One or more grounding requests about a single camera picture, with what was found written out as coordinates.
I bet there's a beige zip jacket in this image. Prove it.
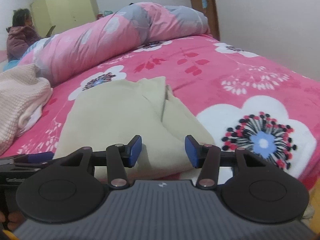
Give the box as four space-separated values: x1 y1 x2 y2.
55 77 214 180

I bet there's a person left hand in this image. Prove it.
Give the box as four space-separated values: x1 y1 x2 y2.
0 211 25 231

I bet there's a beige white houndstooth blanket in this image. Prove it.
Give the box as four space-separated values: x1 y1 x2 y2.
1 64 53 154

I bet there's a hot pink floral bedsheet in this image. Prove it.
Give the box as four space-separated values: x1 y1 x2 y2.
5 35 319 189

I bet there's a pink floral rolled duvet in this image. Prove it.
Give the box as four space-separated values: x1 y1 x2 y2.
18 2 210 86

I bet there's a pale yellow wardrobe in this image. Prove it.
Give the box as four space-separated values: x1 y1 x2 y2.
30 0 99 37

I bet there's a brown wooden door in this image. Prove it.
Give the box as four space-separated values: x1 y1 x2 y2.
191 0 220 40

